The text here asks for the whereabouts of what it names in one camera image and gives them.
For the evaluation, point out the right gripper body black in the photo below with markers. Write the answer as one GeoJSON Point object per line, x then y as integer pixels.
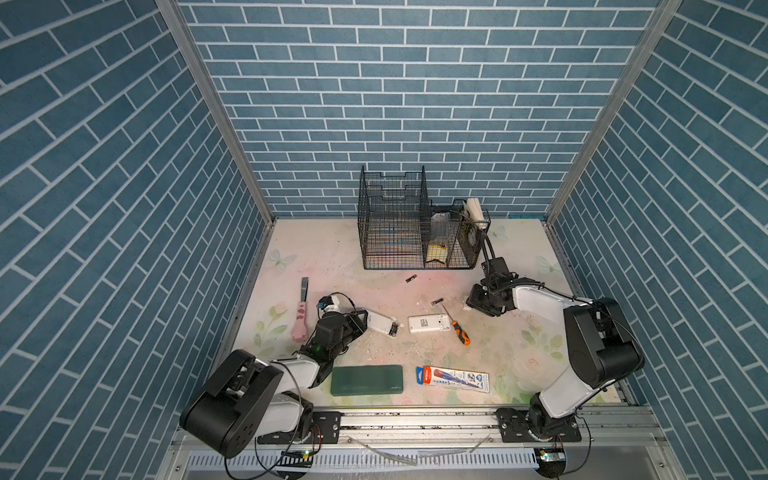
{"type": "Point", "coordinates": [483, 300]}

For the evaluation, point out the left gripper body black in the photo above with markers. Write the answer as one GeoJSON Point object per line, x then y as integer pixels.
{"type": "Point", "coordinates": [350, 330]}

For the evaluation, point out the grey remote with teal buttons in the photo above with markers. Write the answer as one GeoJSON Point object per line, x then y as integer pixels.
{"type": "Point", "coordinates": [385, 325]}

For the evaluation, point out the orange black screwdriver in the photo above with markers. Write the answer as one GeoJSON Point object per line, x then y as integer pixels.
{"type": "Point", "coordinates": [460, 332]}

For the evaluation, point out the white remote control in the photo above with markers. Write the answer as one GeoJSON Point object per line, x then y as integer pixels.
{"type": "Point", "coordinates": [429, 323]}

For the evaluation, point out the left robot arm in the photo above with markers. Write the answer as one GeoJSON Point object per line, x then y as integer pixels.
{"type": "Point", "coordinates": [246, 398]}

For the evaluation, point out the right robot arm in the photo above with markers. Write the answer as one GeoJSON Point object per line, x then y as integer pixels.
{"type": "Point", "coordinates": [601, 348]}

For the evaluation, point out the dark green rectangular case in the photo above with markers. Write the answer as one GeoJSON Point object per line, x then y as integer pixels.
{"type": "Point", "coordinates": [367, 380]}

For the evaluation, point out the yellow item in basket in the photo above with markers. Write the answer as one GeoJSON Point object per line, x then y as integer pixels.
{"type": "Point", "coordinates": [437, 252]}

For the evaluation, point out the toothpaste box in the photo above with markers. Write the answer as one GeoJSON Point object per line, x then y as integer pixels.
{"type": "Point", "coordinates": [460, 379]}

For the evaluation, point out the white block in basket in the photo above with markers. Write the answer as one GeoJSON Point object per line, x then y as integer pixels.
{"type": "Point", "coordinates": [475, 213]}

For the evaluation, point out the pink handled scraper tool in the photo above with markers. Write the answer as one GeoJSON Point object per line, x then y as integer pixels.
{"type": "Point", "coordinates": [299, 333]}

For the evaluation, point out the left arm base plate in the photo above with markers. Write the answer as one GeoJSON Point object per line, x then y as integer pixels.
{"type": "Point", "coordinates": [325, 425]}

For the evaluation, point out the black wire mesh basket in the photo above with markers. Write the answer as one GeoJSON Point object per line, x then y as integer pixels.
{"type": "Point", "coordinates": [396, 220]}

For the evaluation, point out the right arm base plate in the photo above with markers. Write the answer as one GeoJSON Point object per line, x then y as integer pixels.
{"type": "Point", "coordinates": [535, 425]}

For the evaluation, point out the aluminium front rail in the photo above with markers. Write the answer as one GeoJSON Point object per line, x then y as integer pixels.
{"type": "Point", "coordinates": [599, 425]}

